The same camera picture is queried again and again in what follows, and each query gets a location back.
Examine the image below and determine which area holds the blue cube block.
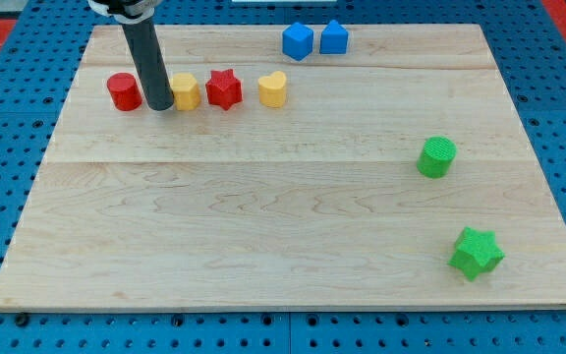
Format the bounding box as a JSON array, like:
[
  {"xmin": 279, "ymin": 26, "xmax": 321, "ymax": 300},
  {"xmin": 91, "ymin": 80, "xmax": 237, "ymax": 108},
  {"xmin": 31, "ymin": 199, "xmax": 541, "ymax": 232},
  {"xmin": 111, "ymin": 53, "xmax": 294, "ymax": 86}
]
[{"xmin": 282, "ymin": 23, "xmax": 314, "ymax": 61}]

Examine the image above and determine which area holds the yellow heart block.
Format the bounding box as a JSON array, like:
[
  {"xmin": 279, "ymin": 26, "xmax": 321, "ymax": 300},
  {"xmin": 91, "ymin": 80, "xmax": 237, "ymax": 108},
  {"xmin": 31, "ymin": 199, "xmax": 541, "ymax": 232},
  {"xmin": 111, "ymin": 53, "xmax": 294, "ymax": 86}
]
[{"xmin": 257, "ymin": 71, "xmax": 287, "ymax": 108}]

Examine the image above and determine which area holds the red star block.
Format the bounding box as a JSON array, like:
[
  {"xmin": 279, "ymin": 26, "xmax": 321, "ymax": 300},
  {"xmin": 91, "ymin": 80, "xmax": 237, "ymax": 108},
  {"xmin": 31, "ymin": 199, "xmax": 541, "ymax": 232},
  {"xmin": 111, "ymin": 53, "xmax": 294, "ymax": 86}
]
[{"xmin": 205, "ymin": 69, "xmax": 243, "ymax": 110}]

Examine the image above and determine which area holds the light wooden board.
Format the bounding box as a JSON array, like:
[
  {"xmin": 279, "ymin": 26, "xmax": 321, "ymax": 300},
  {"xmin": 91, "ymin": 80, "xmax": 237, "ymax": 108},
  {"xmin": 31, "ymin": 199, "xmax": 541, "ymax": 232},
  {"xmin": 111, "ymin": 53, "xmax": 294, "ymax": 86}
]
[{"xmin": 0, "ymin": 24, "xmax": 566, "ymax": 313}]

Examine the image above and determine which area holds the yellow hexagon block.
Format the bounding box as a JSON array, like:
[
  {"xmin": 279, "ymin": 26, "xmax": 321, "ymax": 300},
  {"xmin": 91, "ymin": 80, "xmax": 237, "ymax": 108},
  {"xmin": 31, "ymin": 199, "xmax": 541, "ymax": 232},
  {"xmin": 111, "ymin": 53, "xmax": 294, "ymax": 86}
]
[{"xmin": 170, "ymin": 73, "xmax": 201, "ymax": 111}]

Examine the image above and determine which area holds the blue triangular prism block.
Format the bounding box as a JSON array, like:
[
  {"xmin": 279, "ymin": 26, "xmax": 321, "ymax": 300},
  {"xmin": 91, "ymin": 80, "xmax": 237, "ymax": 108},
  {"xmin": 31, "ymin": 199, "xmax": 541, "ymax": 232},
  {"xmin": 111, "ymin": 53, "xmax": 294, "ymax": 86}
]
[{"xmin": 319, "ymin": 20, "xmax": 349, "ymax": 54}]

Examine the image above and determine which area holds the green cylinder block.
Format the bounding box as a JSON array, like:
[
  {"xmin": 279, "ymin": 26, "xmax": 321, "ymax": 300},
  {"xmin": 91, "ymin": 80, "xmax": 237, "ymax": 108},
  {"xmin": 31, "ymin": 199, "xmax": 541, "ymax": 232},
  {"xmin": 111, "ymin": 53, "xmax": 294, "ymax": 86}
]
[{"xmin": 417, "ymin": 136, "xmax": 457, "ymax": 179}]

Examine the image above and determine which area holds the red cylinder block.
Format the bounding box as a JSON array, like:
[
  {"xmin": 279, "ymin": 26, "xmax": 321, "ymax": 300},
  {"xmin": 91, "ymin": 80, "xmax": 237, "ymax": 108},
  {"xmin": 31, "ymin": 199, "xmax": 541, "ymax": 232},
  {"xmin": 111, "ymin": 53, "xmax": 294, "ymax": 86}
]
[{"xmin": 106, "ymin": 73, "xmax": 142, "ymax": 111}]

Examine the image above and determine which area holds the black cylindrical pointer rod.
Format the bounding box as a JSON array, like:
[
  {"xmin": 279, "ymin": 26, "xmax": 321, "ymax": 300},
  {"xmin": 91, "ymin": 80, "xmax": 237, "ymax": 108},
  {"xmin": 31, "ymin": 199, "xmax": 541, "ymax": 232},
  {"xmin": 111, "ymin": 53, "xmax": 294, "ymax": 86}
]
[{"xmin": 121, "ymin": 17, "xmax": 174, "ymax": 111}]

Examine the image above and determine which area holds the green star block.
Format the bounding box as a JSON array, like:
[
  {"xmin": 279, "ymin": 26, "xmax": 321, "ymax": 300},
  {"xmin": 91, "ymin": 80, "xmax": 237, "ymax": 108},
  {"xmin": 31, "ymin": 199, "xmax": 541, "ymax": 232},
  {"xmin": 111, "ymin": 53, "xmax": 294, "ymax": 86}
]
[{"xmin": 448, "ymin": 226, "xmax": 505, "ymax": 281}]

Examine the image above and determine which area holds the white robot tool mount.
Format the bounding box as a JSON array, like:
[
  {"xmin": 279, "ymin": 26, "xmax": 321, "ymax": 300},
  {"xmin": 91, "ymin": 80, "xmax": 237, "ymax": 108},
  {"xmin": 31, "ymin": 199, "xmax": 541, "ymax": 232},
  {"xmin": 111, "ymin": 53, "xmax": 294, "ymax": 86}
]
[{"xmin": 87, "ymin": 0, "xmax": 162, "ymax": 25}]

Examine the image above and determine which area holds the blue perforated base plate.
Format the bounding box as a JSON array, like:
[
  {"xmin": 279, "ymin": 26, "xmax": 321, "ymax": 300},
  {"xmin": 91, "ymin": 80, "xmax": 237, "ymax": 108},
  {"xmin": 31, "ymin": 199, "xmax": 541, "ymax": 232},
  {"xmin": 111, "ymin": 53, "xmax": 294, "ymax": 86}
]
[{"xmin": 0, "ymin": 1, "xmax": 566, "ymax": 353}]

